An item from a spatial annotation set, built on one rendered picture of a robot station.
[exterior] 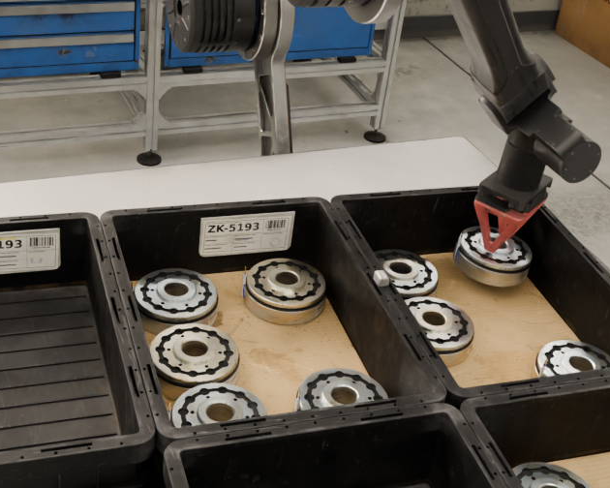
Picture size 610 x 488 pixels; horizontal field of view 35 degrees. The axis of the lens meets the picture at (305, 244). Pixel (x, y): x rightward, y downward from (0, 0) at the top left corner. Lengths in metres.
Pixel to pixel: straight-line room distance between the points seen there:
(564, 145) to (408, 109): 2.64
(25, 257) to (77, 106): 2.36
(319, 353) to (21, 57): 1.97
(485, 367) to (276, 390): 0.27
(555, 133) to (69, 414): 0.64
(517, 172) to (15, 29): 1.96
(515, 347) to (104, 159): 2.17
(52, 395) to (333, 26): 2.32
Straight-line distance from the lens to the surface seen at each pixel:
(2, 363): 1.17
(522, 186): 1.28
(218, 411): 1.07
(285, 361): 1.17
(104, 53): 3.05
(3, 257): 1.24
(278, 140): 2.02
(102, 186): 1.73
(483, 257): 1.33
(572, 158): 1.20
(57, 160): 3.24
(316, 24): 3.24
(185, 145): 3.35
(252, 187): 1.76
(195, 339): 1.14
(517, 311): 1.34
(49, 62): 3.02
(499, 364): 1.24
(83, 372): 1.15
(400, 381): 1.10
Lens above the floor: 1.59
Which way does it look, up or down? 33 degrees down
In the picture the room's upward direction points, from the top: 8 degrees clockwise
